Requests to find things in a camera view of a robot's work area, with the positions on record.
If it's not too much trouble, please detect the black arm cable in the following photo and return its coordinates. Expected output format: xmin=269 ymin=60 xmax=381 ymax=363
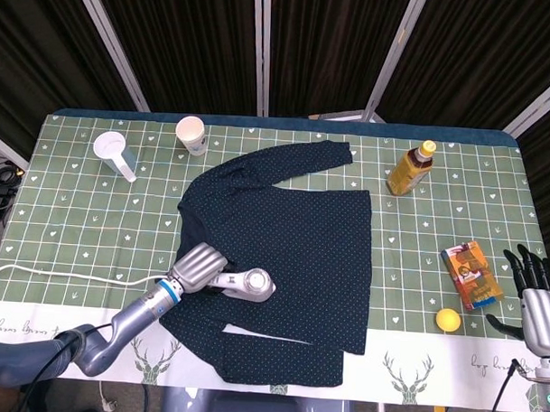
xmin=17 ymin=319 xmax=115 ymax=412
xmin=489 ymin=356 xmax=536 ymax=412

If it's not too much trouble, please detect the white screen foot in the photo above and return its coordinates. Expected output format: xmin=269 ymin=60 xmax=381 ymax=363
xmin=308 ymin=108 xmax=388 ymax=125

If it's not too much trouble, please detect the white measuring scoop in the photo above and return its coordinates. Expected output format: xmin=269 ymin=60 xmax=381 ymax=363
xmin=91 ymin=130 xmax=139 ymax=184

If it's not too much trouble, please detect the yellow tea bottle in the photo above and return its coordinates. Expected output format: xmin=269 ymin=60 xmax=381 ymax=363
xmin=385 ymin=137 xmax=438 ymax=198

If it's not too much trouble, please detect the black electronics pile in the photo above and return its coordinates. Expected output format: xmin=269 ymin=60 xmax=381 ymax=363
xmin=0 ymin=159 xmax=27 ymax=220

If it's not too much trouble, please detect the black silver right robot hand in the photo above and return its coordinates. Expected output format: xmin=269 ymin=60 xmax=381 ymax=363
xmin=484 ymin=242 xmax=550 ymax=360

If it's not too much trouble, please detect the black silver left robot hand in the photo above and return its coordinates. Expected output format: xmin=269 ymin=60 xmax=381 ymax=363
xmin=169 ymin=240 xmax=232 ymax=300

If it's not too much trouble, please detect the green grid tablecloth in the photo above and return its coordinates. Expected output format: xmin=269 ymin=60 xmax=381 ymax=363
xmin=0 ymin=109 xmax=550 ymax=412

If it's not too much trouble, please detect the navy dotted long-sleeve shirt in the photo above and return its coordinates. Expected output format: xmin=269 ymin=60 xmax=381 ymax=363
xmin=151 ymin=135 xmax=378 ymax=390

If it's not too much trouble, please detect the orange snack box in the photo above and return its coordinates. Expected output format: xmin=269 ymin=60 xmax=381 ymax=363
xmin=437 ymin=239 xmax=505 ymax=314

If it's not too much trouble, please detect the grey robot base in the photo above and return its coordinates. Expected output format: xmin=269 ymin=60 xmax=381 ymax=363
xmin=158 ymin=385 xmax=355 ymax=412

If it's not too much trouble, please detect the dark teal table cover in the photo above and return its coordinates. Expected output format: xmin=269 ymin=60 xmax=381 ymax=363
xmin=49 ymin=107 xmax=523 ymax=152

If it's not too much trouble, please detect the yellow ball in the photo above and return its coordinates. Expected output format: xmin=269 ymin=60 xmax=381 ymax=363
xmin=434 ymin=307 xmax=462 ymax=333

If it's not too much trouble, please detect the white cable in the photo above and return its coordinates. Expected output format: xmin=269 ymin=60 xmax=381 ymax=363
xmin=0 ymin=262 xmax=174 ymax=298

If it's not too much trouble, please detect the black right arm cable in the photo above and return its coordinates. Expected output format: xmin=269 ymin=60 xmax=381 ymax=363
xmin=489 ymin=356 xmax=536 ymax=412

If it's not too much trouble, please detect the white power plug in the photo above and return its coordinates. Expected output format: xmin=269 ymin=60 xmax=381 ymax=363
xmin=98 ymin=379 xmax=119 ymax=412

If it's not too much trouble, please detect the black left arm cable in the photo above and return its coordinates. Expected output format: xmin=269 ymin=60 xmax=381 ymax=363
xmin=17 ymin=319 xmax=115 ymax=412

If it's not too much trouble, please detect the dark screen panel white frame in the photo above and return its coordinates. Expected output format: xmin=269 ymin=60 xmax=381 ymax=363
xmin=72 ymin=0 xmax=272 ymax=117
xmin=258 ymin=0 xmax=431 ymax=125
xmin=366 ymin=0 xmax=550 ymax=136
xmin=498 ymin=71 xmax=550 ymax=271
xmin=0 ymin=0 xmax=154 ymax=166

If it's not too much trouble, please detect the white paper cup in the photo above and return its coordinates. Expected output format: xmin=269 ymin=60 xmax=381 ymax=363
xmin=173 ymin=115 xmax=210 ymax=157

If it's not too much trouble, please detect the white metal frame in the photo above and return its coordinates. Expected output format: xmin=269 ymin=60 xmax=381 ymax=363
xmin=0 ymin=130 xmax=31 ymax=171

